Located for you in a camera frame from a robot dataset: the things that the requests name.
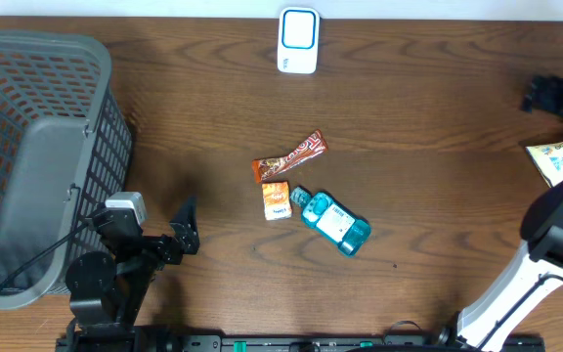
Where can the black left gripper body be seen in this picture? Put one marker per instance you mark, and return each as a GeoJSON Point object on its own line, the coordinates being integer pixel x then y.
{"type": "Point", "coordinates": [153, 250]}

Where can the yellow snack bag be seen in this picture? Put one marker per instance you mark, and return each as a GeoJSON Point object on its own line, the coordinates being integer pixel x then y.
{"type": "Point", "coordinates": [548, 159]}

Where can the small orange box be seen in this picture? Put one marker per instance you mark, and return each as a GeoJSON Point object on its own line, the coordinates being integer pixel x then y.
{"type": "Point", "coordinates": [276, 201]}

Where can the teal mouthwash bottle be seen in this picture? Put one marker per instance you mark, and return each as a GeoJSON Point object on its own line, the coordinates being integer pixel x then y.
{"type": "Point", "coordinates": [335, 222]}

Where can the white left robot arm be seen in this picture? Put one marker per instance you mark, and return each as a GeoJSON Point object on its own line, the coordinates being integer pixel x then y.
{"type": "Point", "coordinates": [107, 289]}

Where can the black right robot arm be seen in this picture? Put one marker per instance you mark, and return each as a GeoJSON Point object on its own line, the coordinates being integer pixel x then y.
{"type": "Point", "coordinates": [536, 270]}

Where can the white barcode scanner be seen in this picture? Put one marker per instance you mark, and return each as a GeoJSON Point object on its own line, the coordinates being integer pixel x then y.
{"type": "Point", "coordinates": [298, 40]}

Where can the dark grey plastic basket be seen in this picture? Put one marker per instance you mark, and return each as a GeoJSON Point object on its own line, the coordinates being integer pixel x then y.
{"type": "Point", "coordinates": [64, 148]}

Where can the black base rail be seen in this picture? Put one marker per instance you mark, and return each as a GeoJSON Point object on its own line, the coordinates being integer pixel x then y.
{"type": "Point", "coordinates": [215, 343]}

